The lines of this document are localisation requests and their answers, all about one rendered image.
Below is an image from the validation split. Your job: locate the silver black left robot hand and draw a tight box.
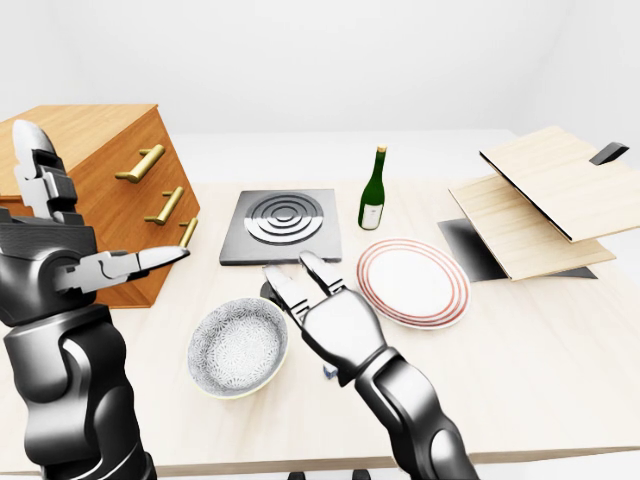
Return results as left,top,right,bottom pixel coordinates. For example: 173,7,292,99
0,118,192,329

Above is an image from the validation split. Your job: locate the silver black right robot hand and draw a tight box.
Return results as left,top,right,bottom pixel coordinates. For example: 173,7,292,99
262,250,389,382

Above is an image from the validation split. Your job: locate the white plate with red rings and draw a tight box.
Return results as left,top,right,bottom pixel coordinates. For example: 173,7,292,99
355,237,472,331

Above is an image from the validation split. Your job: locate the grey patterned bowl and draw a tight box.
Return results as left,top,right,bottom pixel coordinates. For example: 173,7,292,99
186,297,290,401

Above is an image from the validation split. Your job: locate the flat dark stove plate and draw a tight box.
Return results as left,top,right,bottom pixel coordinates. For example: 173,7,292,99
218,188,344,267

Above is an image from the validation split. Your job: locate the green wine bottle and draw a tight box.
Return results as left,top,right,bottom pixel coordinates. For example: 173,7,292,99
357,144,389,232

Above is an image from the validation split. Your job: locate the wooden cabinet drawer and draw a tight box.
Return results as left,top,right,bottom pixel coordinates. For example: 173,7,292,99
97,138,188,253
130,171,201,309
73,105,174,219

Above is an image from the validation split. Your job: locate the wooden cabinet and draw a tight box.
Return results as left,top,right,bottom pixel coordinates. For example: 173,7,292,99
0,103,201,310

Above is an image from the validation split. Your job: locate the pale wooden board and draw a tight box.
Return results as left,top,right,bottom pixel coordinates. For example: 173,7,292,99
478,125,640,244
447,174,618,283

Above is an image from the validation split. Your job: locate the small black block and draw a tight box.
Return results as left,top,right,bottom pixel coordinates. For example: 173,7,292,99
588,141,631,167

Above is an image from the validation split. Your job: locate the brass drawer handle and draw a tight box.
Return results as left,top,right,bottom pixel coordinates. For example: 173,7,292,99
178,217,200,249
114,143,167,185
143,185,186,226

